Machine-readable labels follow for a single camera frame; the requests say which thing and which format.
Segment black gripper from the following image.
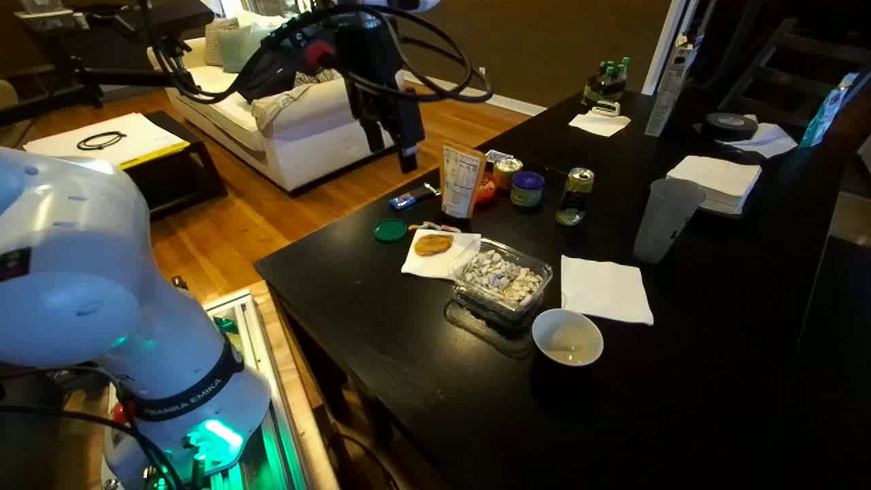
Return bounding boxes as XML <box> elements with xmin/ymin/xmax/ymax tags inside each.
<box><xmin>237</xmin><ymin>7</ymin><xmax>421</xmax><ymax>173</ymax></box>

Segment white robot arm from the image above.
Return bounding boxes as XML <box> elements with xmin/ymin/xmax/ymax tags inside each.
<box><xmin>0</xmin><ymin>150</ymin><xmax>269</xmax><ymax>481</ymax></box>

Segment small blue box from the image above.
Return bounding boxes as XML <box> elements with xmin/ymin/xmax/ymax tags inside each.
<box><xmin>390</xmin><ymin>190</ymin><xmax>416</xmax><ymax>211</ymax></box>

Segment white sofa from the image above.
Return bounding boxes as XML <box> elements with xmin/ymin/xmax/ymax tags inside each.
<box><xmin>166</xmin><ymin>11</ymin><xmax>372</xmax><ymax>190</ymax></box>

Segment green round lid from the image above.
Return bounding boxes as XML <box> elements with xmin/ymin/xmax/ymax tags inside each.
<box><xmin>372</xmin><ymin>221</ymin><xmax>409</xmax><ymax>241</ymax></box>

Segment orange red small bowl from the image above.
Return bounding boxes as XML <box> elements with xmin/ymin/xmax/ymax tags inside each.
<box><xmin>475</xmin><ymin>177</ymin><xmax>499</xmax><ymax>207</ymax></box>

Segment brown cookie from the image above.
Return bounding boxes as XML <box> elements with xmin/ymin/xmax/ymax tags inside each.
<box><xmin>414</xmin><ymin>235</ymin><xmax>455</xmax><ymax>256</ymax></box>

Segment small yellow lidded jar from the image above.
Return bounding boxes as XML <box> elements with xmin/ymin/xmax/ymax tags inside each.
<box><xmin>492</xmin><ymin>156</ymin><xmax>523</xmax><ymax>190</ymax></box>

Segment white napkin with cookie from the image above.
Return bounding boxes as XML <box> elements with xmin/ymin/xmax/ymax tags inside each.
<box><xmin>399</xmin><ymin>228</ymin><xmax>481</xmax><ymax>281</ymax></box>

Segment purple lidded small tub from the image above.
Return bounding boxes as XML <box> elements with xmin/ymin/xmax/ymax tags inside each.
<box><xmin>508</xmin><ymin>172</ymin><xmax>545</xmax><ymax>209</ymax></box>

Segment clear plastic food container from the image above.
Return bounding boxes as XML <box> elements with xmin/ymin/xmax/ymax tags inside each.
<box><xmin>455</xmin><ymin>239</ymin><xmax>553</xmax><ymax>324</ymax></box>

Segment dark glass jar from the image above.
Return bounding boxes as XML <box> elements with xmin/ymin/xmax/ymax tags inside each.
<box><xmin>556</xmin><ymin>166</ymin><xmax>595</xmax><ymax>225</ymax></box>

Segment black coffee table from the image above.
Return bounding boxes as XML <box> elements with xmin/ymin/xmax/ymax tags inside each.
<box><xmin>127</xmin><ymin>111</ymin><xmax>226</xmax><ymax>217</ymax></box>

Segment green bottles on napkin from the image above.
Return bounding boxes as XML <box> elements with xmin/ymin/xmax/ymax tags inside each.
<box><xmin>582</xmin><ymin>58</ymin><xmax>631</xmax><ymax>107</ymax></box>

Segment white paper napkin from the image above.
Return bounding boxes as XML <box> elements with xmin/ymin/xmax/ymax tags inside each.
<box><xmin>561</xmin><ymin>256</ymin><xmax>652</xmax><ymax>326</ymax></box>

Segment white ceramic bowl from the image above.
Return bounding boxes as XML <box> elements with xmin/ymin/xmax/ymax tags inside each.
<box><xmin>531</xmin><ymin>308</ymin><xmax>605</xmax><ymax>368</ymax></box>

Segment white paper on coffee table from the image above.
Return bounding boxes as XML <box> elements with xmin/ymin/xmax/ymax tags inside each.
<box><xmin>24</xmin><ymin>111</ymin><xmax>188</xmax><ymax>169</ymax></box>

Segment stack of white napkins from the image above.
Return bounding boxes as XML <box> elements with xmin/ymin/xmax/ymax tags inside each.
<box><xmin>667</xmin><ymin>156</ymin><xmax>761</xmax><ymax>215</ymax></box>

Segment black round device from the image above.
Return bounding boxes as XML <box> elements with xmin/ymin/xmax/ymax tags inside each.
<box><xmin>703</xmin><ymin>111</ymin><xmax>760</xmax><ymax>142</ymax></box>

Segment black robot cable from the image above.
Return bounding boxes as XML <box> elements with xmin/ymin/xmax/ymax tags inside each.
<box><xmin>132</xmin><ymin>0</ymin><xmax>494</xmax><ymax>107</ymax></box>

